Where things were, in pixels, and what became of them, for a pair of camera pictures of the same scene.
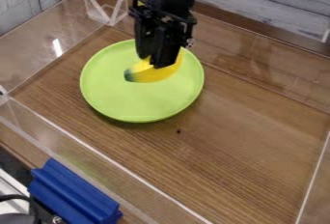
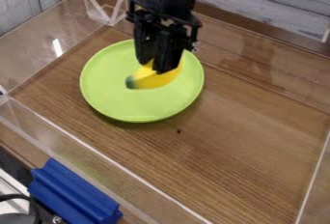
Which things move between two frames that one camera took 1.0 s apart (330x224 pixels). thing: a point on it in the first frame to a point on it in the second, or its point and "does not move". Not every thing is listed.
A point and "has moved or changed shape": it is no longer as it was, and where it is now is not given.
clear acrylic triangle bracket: (105, 13) does not move
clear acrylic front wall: (34, 137) does not move
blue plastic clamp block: (66, 197) does not move
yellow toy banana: (142, 72) has moved or changed shape
